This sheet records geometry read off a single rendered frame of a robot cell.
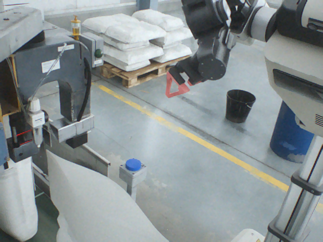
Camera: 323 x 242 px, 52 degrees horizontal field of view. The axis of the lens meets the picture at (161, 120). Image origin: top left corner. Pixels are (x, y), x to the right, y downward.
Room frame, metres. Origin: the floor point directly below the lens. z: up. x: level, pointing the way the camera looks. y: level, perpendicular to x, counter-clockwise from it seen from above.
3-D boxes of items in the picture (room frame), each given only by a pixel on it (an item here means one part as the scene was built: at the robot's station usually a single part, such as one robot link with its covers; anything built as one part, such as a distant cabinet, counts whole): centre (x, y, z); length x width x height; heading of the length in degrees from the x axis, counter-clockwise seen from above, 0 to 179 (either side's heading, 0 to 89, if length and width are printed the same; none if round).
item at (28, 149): (0.78, 0.41, 1.04); 0.08 x 0.06 x 0.05; 142
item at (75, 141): (0.95, 0.28, 0.98); 0.09 x 0.05 x 0.05; 142
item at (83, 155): (1.45, 0.62, 0.54); 1.05 x 0.02 x 0.41; 52
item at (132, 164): (0.99, 0.09, 0.84); 0.06 x 0.06 x 0.02
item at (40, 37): (0.88, 0.40, 1.35); 0.09 x 0.09 x 0.03
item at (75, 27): (0.94, 0.28, 1.37); 0.03 x 0.02 x 0.03; 52
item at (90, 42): (1.00, 0.25, 1.29); 0.08 x 0.05 x 0.09; 52
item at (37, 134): (0.76, 0.35, 1.11); 0.03 x 0.03 x 0.06
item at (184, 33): (4.24, 0.06, 0.44); 0.68 x 0.44 x 0.15; 142
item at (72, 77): (0.95, 0.43, 1.21); 0.30 x 0.25 x 0.30; 52
